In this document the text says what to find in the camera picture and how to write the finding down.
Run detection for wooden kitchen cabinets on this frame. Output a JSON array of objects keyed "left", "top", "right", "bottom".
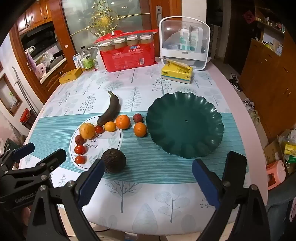
[{"left": 16, "top": 0, "right": 53, "bottom": 35}]

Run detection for yellow tissue pack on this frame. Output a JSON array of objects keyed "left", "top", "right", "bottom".
[{"left": 161, "top": 60, "right": 193, "bottom": 85}]

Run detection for dark avocado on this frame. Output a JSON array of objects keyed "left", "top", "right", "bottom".
[{"left": 101, "top": 149, "right": 127, "bottom": 174}]

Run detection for glass door gold ornament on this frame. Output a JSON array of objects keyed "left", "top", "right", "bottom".
[{"left": 60, "top": 0, "right": 151, "bottom": 58}]

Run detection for large yellow orange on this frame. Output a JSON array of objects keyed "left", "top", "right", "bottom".
[{"left": 79, "top": 123, "right": 96, "bottom": 140}]

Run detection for white bottle teal label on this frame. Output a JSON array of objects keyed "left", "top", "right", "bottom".
[{"left": 179, "top": 27, "right": 190, "bottom": 51}]

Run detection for dark green scalloped plate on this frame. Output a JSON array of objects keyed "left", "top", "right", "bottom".
[{"left": 146, "top": 91, "right": 225, "bottom": 159}]

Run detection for yellow plastic bag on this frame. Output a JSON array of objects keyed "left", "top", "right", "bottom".
[{"left": 279, "top": 130, "right": 296, "bottom": 163}]

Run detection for white cosmetics organizer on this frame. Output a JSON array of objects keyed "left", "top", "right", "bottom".
[{"left": 159, "top": 17, "right": 211, "bottom": 71}]

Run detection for printed tree tablecloth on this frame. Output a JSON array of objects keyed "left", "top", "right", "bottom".
[{"left": 18, "top": 56, "right": 269, "bottom": 232}]

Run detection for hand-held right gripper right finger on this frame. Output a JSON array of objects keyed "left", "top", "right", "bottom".
[{"left": 192, "top": 151, "right": 271, "bottom": 241}]

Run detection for red package of jars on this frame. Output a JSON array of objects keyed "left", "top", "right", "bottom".
[{"left": 94, "top": 29, "right": 159, "bottom": 73}]

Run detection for black sneaker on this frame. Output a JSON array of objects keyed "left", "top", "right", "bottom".
[{"left": 229, "top": 74, "right": 243, "bottom": 92}]

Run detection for pink stool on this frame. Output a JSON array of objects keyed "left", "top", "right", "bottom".
[{"left": 266, "top": 160, "right": 286, "bottom": 190}]

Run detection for clear bottle green label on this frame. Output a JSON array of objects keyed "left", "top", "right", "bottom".
[{"left": 80, "top": 46, "right": 95, "bottom": 71}]

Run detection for black range hood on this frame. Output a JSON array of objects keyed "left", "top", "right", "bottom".
[{"left": 21, "top": 22, "right": 58, "bottom": 50}]

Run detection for dark overripe banana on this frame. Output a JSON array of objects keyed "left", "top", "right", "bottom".
[{"left": 97, "top": 91, "right": 120, "bottom": 126}]

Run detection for grey chair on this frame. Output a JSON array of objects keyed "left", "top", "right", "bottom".
[{"left": 265, "top": 181, "right": 296, "bottom": 241}]

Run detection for yellow cardboard box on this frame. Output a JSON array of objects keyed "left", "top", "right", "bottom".
[{"left": 58, "top": 68, "right": 83, "bottom": 84}]

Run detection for wall shelf with items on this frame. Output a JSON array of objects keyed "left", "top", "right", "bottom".
[{"left": 254, "top": 7, "right": 286, "bottom": 56}]

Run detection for red basket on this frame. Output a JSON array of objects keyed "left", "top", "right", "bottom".
[{"left": 20, "top": 108, "right": 33, "bottom": 123}]

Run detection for white lotion bottle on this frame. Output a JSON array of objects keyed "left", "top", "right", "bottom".
[{"left": 190, "top": 29, "right": 200, "bottom": 50}]

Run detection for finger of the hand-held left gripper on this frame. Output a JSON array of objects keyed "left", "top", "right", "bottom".
[
  {"left": 0, "top": 149, "right": 67, "bottom": 186},
  {"left": 0, "top": 143, "right": 35, "bottom": 173}
]

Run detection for pale green slippers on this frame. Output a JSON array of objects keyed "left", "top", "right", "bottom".
[{"left": 250, "top": 110, "right": 262, "bottom": 124}]

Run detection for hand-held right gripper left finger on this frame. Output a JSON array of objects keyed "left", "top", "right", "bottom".
[{"left": 26, "top": 159, "right": 105, "bottom": 241}]

